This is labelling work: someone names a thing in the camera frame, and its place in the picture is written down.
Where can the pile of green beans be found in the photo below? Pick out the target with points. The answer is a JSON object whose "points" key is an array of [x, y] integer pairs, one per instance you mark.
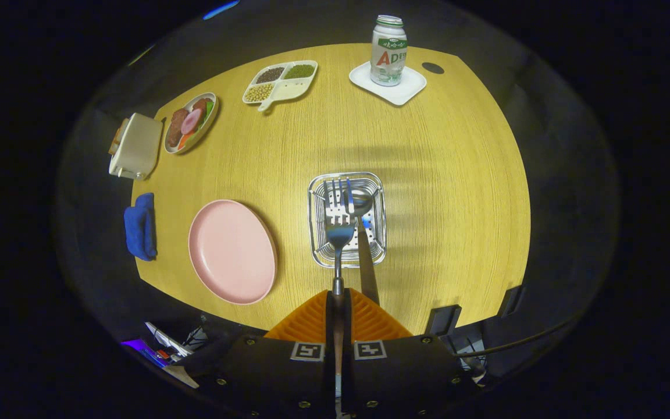
{"points": [[299, 71]]}

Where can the green lettuce leaf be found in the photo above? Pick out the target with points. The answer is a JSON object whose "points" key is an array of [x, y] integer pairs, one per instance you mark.
{"points": [[209, 112]]}

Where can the white divided tray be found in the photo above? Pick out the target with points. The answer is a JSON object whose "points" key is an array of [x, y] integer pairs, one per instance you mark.
{"points": [[291, 90]]}

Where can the white drink bottle green cap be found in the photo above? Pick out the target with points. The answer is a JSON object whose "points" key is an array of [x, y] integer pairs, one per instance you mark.
{"points": [[388, 55]]}

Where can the black round table grommet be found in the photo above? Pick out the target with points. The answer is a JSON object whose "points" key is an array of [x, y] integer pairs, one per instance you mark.
{"points": [[432, 68]]}

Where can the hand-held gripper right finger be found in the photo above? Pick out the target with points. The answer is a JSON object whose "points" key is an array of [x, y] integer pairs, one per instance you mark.
{"points": [[393, 372]]}

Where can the white square coaster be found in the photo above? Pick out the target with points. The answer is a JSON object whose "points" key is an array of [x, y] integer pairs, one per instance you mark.
{"points": [[410, 90]]}

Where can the black rectangular block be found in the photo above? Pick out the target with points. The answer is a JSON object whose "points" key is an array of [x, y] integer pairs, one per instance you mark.
{"points": [[443, 320], [512, 301]]}

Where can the large brown meat patty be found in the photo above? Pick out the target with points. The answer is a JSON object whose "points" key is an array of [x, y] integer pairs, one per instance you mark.
{"points": [[175, 128]]}

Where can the toast slice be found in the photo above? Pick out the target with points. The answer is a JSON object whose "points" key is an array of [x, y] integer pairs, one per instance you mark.
{"points": [[115, 144], [121, 125]]}

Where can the white toaster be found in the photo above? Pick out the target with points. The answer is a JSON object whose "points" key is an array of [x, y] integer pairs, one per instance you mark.
{"points": [[140, 145]]}

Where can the pile of dark beans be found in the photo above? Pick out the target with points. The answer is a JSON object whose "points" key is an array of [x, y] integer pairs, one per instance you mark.
{"points": [[270, 75]]}

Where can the pile of yellow beans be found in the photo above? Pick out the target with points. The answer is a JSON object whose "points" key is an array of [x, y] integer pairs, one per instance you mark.
{"points": [[259, 92]]}

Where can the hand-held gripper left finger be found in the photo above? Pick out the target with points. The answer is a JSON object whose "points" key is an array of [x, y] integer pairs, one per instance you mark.
{"points": [[288, 372]]}

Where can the white flat object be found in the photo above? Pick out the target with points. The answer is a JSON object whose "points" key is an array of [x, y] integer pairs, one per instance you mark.
{"points": [[166, 340]]}

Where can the small brown meat patty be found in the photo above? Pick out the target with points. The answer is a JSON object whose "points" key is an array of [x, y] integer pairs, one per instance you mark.
{"points": [[200, 105]]}

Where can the white plate with food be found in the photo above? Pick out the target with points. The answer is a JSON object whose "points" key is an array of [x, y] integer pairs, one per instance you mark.
{"points": [[211, 105]]}

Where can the pink plate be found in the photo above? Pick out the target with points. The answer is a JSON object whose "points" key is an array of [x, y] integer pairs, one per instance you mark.
{"points": [[233, 253]]}

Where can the blue towel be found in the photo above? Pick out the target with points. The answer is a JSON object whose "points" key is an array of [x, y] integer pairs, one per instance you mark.
{"points": [[139, 230]]}

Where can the orange carrot piece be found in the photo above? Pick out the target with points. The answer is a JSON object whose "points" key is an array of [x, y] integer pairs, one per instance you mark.
{"points": [[184, 142]]}

